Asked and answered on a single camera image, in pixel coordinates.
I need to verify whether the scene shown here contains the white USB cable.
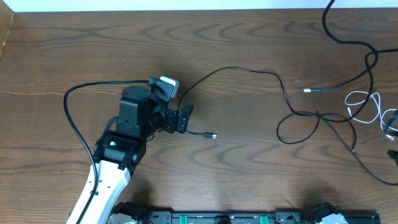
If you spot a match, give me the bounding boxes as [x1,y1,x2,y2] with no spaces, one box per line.
[344,90,398,141]

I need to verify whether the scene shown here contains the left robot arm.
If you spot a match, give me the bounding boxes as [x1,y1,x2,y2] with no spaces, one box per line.
[67,84,193,223]

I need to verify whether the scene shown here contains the left camera black cable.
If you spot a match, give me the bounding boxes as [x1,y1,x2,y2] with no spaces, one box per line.
[63,80,152,224]

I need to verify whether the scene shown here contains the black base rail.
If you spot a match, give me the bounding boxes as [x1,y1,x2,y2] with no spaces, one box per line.
[106,202,381,224]

